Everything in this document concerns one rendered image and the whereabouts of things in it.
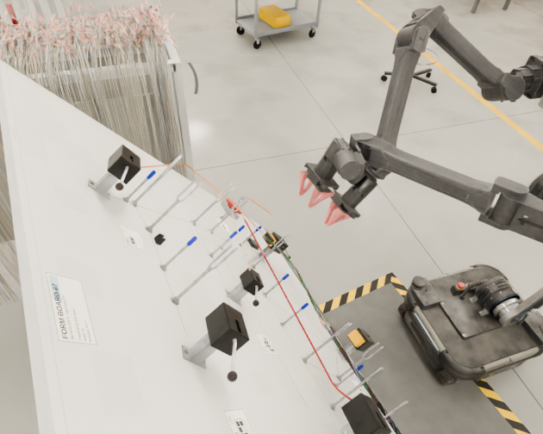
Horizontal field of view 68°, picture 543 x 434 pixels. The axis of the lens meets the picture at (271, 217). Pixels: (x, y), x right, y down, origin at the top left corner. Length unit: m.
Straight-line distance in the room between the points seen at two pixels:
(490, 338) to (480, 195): 1.42
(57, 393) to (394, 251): 2.52
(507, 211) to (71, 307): 0.87
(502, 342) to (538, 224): 1.40
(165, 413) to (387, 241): 2.44
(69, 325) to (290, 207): 2.49
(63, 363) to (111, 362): 0.06
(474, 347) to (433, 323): 0.21
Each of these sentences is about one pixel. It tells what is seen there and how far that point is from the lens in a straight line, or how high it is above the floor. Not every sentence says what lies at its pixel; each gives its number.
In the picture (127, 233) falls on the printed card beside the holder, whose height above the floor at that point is 1.52.
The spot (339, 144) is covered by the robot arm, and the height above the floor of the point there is 1.44.
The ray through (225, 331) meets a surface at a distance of 0.58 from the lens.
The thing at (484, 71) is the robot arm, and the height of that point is 1.49.
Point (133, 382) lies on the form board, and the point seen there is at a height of 1.59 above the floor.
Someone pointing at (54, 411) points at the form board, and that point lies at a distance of 0.46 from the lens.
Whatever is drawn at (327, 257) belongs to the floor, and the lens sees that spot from 2.67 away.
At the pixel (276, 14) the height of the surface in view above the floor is 0.30.
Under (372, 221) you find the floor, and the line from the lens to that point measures 2.95.
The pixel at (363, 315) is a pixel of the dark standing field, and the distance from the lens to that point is 2.47.
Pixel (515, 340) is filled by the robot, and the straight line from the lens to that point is 2.43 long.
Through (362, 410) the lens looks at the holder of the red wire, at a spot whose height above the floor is 1.33.
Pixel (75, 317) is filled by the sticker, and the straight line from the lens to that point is 0.54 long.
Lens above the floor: 2.08
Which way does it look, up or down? 47 degrees down
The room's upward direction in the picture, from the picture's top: 4 degrees clockwise
